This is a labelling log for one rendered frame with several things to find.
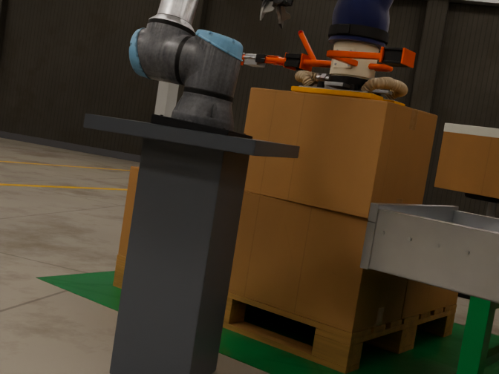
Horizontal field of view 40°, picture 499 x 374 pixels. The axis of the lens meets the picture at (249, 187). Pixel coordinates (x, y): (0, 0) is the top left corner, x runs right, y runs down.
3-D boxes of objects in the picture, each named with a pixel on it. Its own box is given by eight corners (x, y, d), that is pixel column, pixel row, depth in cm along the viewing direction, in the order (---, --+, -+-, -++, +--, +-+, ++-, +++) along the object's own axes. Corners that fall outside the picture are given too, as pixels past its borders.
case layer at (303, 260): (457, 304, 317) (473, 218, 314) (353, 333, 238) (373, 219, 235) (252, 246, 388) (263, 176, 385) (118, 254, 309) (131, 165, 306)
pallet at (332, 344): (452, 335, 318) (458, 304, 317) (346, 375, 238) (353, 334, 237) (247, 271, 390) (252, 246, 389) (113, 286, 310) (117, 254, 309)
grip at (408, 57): (413, 68, 225) (416, 53, 225) (402, 63, 218) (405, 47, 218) (390, 66, 230) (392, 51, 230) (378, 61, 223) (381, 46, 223)
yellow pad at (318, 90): (383, 102, 250) (385, 88, 249) (370, 99, 242) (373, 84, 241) (304, 94, 270) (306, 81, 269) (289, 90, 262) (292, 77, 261)
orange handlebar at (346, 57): (422, 76, 249) (423, 67, 249) (385, 61, 225) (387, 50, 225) (223, 61, 304) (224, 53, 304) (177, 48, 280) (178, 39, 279)
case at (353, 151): (419, 219, 265) (438, 115, 262) (367, 219, 234) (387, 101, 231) (293, 192, 302) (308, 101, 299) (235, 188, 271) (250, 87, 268)
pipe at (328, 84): (404, 99, 263) (406, 84, 263) (375, 89, 243) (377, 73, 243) (327, 91, 283) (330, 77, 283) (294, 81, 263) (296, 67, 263)
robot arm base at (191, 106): (215, 127, 195) (223, 93, 195) (159, 115, 203) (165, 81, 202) (243, 133, 213) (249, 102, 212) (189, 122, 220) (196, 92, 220)
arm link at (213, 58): (221, 93, 197) (235, 32, 196) (169, 83, 204) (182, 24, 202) (241, 100, 212) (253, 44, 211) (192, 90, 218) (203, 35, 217)
